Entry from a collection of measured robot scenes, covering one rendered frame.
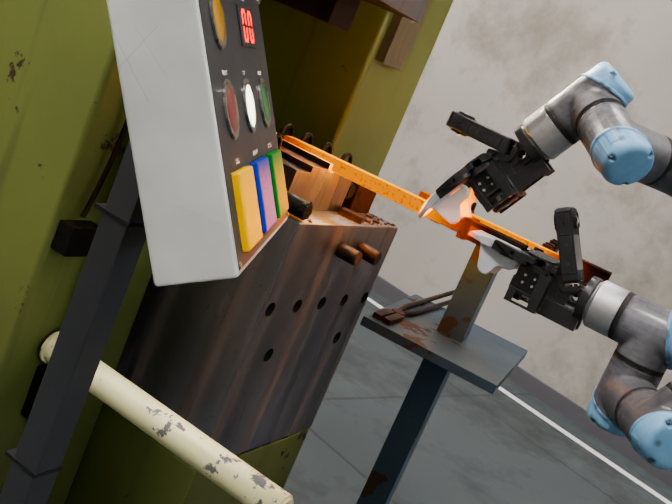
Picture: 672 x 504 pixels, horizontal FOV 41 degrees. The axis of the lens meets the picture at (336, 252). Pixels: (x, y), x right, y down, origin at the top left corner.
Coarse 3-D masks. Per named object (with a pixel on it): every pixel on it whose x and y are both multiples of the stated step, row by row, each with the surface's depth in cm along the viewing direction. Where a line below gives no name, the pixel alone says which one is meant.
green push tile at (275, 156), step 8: (272, 152) 105; (280, 152) 109; (272, 160) 103; (280, 160) 108; (272, 168) 103; (280, 168) 108; (272, 176) 103; (280, 176) 107; (272, 184) 103; (280, 184) 106; (280, 192) 106; (280, 200) 105; (280, 208) 104; (288, 208) 111; (280, 216) 104
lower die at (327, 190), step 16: (288, 144) 154; (288, 160) 148; (304, 160) 149; (320, 160) 151; (288, 176) 143; (304, 176) 145; (320, 176) 149; (336, 176) 154; (304, 192) 147; (320, 192) 152; (336, 192) 157; (320, 208) 155; (336, 208) 160
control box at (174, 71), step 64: (128, 0) 78; (192, 0) 77; (256, 0) 108; (128, 64) 79; (192, 64) 78; (256, 64) 103; (128, 128) 80; (192, 128) 79; (256, 128) 99; (192, 192) 80; (192, 256) 82
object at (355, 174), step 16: (304, 144) 154; (336, 160) 151; (352, 176) 150; (368, 176) 148; (384, 192) 147; (400, 192) 146; (416, 208) 144; (448, 224) 142; (464, 224) 140; (480, 224) 140; (512, 240) 137
